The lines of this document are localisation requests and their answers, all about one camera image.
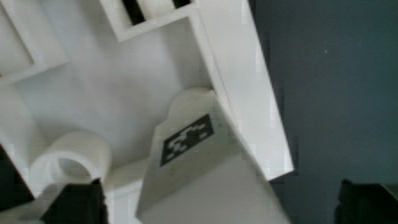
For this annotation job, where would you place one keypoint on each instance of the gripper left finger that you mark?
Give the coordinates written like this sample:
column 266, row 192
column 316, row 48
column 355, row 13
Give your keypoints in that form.
column 78, row 207

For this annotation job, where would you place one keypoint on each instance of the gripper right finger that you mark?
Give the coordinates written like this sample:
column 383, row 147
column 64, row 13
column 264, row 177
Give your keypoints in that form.
column 366, row 204

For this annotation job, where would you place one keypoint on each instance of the white chair leg with tag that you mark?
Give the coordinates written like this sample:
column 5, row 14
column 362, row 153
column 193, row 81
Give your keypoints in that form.
column 202, row 188

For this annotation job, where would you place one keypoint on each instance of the white chair seat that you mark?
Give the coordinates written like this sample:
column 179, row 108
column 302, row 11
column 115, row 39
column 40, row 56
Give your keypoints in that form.
column 99, row 58

